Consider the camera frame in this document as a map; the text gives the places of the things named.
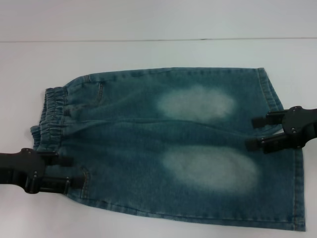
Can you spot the blue denim shorts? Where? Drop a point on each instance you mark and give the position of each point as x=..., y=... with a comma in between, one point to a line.
x=138, y=148

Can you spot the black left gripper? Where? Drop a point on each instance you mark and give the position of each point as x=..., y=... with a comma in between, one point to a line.
x=22, y=166

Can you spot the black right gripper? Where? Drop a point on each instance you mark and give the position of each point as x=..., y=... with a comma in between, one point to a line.
x=302, y=126

